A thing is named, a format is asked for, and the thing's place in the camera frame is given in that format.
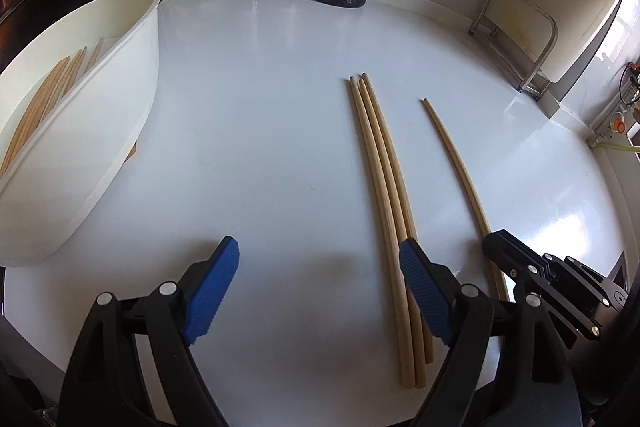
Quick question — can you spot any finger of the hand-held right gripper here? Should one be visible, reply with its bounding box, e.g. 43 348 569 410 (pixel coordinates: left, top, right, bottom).
482 229 608 340

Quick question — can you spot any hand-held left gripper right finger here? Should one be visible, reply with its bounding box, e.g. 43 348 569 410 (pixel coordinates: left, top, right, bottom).
398 238 583 427

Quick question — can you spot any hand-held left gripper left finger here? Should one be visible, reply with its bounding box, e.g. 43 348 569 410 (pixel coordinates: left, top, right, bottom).
62 235 241 427

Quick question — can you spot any single wooden chopstick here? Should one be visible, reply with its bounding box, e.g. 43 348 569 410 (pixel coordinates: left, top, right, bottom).
355 78 427 389
347 77 416 389
421 98 510 303
361 73 435 364

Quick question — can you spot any white plastic basin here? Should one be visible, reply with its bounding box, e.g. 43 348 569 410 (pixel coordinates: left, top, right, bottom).
0 0 162 268

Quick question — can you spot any pile of wooden chopsticks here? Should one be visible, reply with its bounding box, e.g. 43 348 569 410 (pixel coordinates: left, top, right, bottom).
0 38 105 178

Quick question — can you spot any stainless steel rack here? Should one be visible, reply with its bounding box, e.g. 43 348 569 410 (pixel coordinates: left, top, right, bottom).
469 0 558 102

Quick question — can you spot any white cutting board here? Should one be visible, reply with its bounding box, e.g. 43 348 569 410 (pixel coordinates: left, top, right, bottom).
492 0 628 82

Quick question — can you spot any yellow hose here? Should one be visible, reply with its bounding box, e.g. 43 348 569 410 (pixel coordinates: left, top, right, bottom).
592 139 640 155

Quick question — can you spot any white wall socket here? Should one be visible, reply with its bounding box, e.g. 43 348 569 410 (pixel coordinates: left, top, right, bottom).
595 104 640 142

